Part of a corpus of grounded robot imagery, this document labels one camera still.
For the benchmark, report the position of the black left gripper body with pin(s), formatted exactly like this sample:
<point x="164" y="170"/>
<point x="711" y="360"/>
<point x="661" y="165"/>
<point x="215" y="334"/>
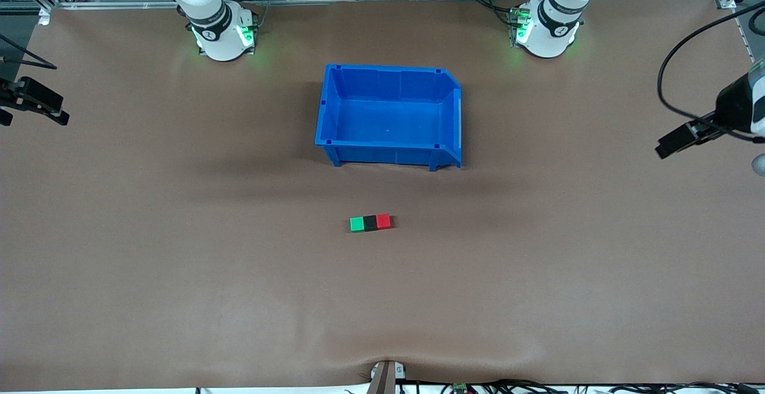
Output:
<point x="730" y="107"/>

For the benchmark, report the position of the small red cube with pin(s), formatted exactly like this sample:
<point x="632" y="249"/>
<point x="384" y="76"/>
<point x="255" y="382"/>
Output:
<point x="383" y="221"/>

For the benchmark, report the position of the small green cube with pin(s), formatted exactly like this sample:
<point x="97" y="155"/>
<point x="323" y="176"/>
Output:
<point x="357" y="225"/>

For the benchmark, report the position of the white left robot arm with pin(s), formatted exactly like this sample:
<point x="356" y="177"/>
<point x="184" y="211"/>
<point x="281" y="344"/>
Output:
<point x="553" y="23"/>

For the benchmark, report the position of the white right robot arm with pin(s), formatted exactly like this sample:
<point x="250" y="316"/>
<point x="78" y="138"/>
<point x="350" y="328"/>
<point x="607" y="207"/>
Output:
<point x="209" y="29"/>

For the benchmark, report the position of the small black cube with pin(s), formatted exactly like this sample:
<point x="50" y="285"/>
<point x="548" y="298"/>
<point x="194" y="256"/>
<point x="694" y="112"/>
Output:
<point x="370" y="223"/>

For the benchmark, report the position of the blue plastic storage bin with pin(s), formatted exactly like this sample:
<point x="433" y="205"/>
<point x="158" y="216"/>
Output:
<point x="388" y="113"/>

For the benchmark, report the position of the small green connector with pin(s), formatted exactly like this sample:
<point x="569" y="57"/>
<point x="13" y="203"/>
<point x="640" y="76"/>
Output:
<point x="459" y="388"/>

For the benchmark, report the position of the aluminium table edge rail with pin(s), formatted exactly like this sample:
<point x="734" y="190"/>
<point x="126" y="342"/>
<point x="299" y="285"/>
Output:
<point x="370" y="2"/>

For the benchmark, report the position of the wooden bracket block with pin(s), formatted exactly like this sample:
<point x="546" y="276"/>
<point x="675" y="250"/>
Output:
<point x="385" y="377"/>

